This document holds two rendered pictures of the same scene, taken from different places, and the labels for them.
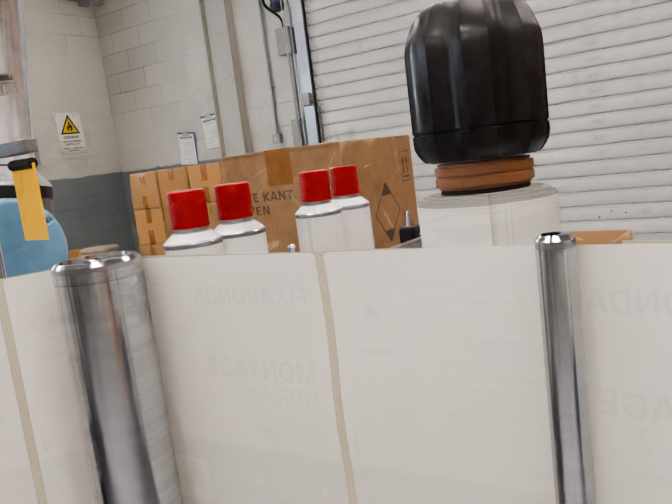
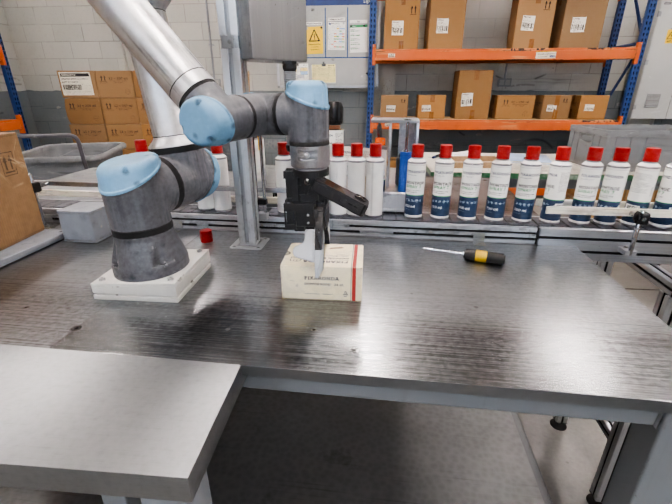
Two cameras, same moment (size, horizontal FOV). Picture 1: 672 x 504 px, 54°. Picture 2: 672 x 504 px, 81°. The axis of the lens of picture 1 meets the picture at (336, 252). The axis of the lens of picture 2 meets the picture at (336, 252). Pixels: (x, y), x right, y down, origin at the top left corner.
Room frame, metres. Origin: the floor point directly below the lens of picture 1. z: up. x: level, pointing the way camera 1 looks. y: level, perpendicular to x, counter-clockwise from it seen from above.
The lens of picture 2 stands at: (0.86, 1.32, 1.22)
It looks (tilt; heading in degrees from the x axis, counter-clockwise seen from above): 22 degrees down; 241
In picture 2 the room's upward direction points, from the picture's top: straight up
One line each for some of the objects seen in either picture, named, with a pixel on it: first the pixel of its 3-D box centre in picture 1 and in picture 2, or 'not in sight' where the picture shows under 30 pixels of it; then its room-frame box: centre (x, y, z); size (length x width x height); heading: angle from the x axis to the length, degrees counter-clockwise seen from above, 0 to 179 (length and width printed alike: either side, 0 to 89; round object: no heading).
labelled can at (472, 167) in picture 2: not in sight; (470, 183); (0.00, 0.56, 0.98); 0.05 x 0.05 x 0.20
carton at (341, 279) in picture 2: not in sight; (324, 270); (0.51, 0.65, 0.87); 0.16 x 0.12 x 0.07; 146
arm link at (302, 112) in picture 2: not in sight; (306, 113); (0.53, 0.63, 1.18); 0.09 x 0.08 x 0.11; 127
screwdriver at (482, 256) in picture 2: not in sight; (461, 253); (0.14, 0.68, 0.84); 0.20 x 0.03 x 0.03; 129
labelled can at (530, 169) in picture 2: not in sight; (527, 184); (-0.12, 0.65, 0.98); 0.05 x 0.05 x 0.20
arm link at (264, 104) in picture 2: not in sight; (256, 114); (0.60, 0.56, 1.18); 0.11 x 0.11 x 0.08; 37
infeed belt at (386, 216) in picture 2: not in sight; (250, 216); (0.51, 0.17, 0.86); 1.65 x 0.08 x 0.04; 143
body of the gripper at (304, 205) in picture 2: not in sight; (308, 198); (0.53, 0.63, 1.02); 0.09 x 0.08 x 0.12; 146
